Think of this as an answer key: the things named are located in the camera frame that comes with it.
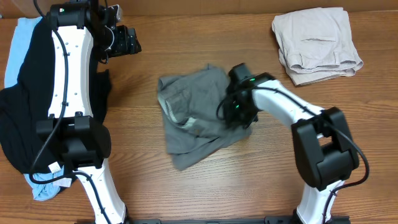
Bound grey shorts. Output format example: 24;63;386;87
157;65;252;170

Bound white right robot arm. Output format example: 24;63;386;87
216;71;359;223

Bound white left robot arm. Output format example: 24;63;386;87
36;1;141;223

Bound folded beige shorts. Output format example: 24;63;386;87
272;7;363;86

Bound black shirt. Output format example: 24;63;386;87
1;20;111;184

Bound light blue garment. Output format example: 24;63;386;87
4;17;75;202

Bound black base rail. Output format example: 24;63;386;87
74;211;352;224

